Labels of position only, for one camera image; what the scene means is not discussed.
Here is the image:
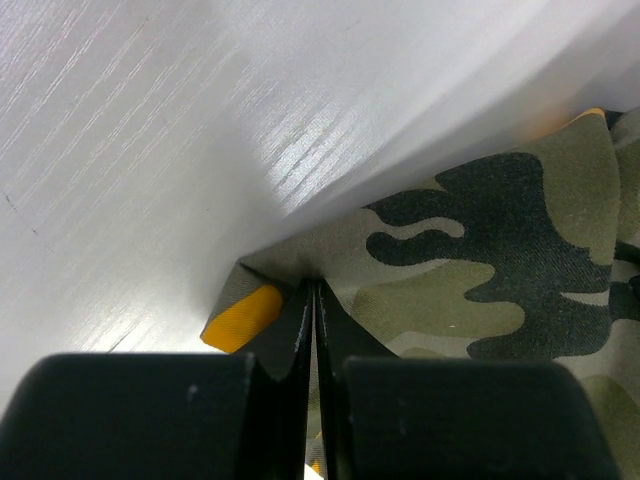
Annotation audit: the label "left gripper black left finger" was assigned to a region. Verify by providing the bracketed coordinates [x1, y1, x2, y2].
[1, 281, 313, 479]

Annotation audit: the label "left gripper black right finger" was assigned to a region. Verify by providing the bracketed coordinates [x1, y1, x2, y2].
[314, 281, 620, 479]

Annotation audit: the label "camouflage yellow green trousers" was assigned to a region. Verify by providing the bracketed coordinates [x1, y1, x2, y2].
[201, 108, 639, 479]

